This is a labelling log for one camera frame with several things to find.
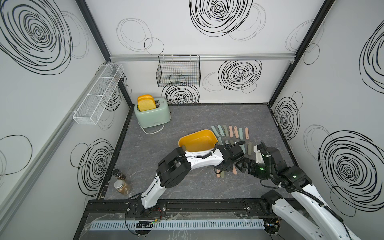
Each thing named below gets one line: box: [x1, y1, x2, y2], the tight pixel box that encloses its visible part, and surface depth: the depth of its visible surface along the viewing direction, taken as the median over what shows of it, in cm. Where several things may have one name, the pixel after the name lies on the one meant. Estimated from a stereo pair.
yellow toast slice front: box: [137, 97, 157, 112], surface depth 96 cm
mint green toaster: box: [134, 97, 172, 128], surface depth 101 cm
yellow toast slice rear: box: [137, 94, 155, 102], surface depth 96 cm
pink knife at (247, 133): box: [245, 127, 250, 140], surface depth 104 cm
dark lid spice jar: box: [112, 168, 126, 180], surface depth 78 cm
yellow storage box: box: [178, 129, 219, 152], surface depth 98 cm
